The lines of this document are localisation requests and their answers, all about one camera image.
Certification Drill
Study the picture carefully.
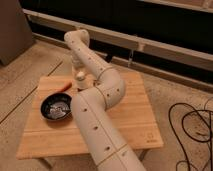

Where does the white metal rail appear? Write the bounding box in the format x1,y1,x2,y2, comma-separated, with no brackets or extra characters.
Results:
23,9,213,71

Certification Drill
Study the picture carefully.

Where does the black floor cable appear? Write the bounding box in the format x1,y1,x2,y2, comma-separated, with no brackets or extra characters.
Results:
168,98,213,171

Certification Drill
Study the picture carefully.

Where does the black frying pan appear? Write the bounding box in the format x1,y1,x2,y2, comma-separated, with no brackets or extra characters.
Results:
40,93,72,121

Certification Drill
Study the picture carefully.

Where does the orange pan handle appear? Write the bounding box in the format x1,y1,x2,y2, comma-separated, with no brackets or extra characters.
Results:
56,82,72,93

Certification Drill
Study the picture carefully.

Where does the wooden table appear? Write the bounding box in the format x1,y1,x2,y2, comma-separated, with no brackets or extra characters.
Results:
16,72,163,159

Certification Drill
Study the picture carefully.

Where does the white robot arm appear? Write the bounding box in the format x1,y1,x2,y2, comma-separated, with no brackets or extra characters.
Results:
64,29,146,171

